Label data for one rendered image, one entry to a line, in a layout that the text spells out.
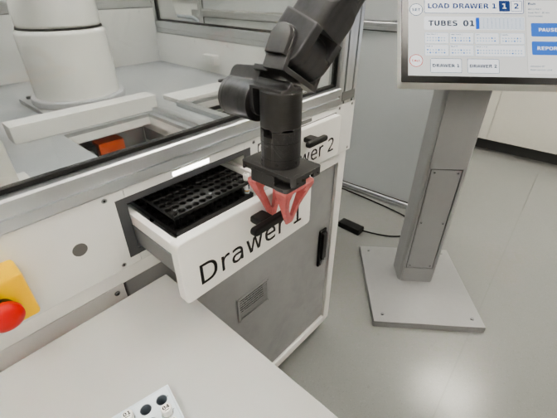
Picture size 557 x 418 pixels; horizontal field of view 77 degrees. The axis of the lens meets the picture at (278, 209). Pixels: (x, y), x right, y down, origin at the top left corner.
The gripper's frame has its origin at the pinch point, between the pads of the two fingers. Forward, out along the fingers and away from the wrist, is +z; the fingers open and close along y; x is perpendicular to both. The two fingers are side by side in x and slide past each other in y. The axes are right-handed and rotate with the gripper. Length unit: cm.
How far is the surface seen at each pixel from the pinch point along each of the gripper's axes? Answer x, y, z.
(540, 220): -204, -31, 89
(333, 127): -39.8, 17.1, -0.2
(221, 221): 9.7, 2.8, -2.2
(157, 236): 15.5, 11.7, 1.7
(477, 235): -161, -7, 89
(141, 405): 29.2, -4.0, 11.0
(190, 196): 6.0, 15.9, 0.4
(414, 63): -78, 15, -11
